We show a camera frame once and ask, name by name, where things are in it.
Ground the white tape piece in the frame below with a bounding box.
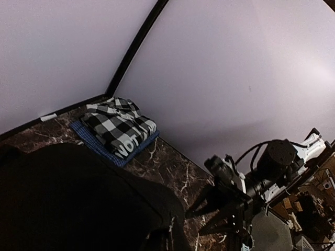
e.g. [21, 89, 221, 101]
[40, 113, 58, 122]

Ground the black white plaid shirt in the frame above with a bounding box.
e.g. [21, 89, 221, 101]
[80, 97, 158, 152]

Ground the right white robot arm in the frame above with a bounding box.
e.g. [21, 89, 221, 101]
[185, 128, 333, 250]

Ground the black long sleeve shirt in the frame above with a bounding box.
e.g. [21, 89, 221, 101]
[1, 143, 191, 250]

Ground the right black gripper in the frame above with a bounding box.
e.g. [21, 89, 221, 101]
[185, 186, 252, 250]

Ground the right black frame post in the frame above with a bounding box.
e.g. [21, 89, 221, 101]
[104, 0, 171, 98]

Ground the blue checked folded shirt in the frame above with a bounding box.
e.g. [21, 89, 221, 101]
[70, 121, 160, 167]

